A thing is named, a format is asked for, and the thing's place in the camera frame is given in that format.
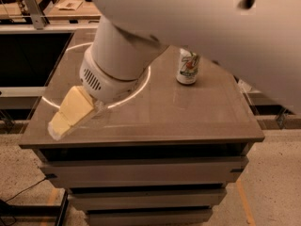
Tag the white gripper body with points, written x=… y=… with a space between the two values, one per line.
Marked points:
x=104 y=83

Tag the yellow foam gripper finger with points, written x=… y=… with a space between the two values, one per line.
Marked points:
x=76 y=106

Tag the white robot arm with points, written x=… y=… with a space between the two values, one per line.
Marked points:
x=258 y=41

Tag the green white soda can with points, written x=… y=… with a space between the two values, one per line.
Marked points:
x=187 y=67

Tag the brown paper note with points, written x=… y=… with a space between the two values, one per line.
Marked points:
x=69 y=5

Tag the grey drawer cabinet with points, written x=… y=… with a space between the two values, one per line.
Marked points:
x=164 y=156

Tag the metal bracket left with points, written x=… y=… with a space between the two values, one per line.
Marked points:
x=36 y=15

